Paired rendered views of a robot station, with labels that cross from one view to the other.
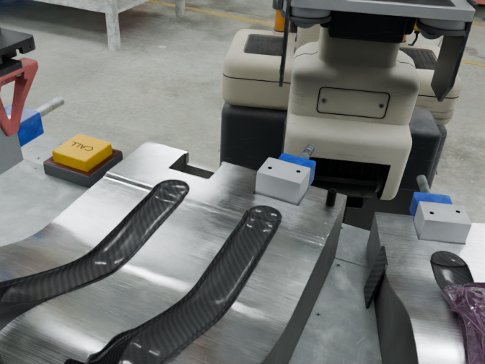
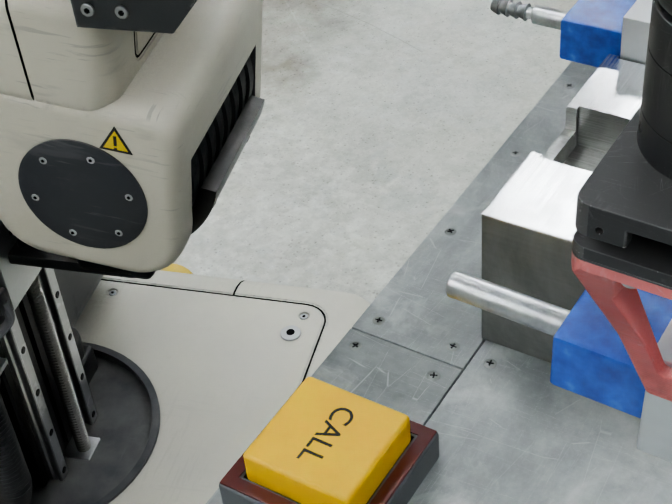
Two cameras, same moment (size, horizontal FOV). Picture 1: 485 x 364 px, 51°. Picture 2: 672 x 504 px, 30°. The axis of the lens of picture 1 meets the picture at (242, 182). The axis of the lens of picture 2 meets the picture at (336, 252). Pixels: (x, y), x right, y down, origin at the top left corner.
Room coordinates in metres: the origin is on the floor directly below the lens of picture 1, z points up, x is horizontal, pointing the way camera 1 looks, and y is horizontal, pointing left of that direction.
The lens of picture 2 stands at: (0.53, 0.62, 1.30)
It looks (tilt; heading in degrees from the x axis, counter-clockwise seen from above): 41 degrees down; 284
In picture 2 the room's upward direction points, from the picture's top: 6 degrees counter-clockwise
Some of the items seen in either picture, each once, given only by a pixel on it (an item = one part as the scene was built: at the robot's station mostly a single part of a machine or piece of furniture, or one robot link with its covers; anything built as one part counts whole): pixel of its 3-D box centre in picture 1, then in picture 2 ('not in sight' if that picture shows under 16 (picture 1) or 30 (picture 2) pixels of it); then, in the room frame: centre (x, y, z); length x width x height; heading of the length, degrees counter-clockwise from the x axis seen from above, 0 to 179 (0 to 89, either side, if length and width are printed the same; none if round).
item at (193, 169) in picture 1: (196, 178); (585, 165); (0.52, 0.06, 0.87); 0.05 x 0.05 x 0.04; 68
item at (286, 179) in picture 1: (295, 170); (589, 26); (0.52, -0.06, 0.89); 0.13 x 0.05 x 0.05; 158
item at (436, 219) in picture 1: (430, 206); not in sight; (0.51, -0.23, 0.86); 0.13 x 0.05 x 0.05; 175
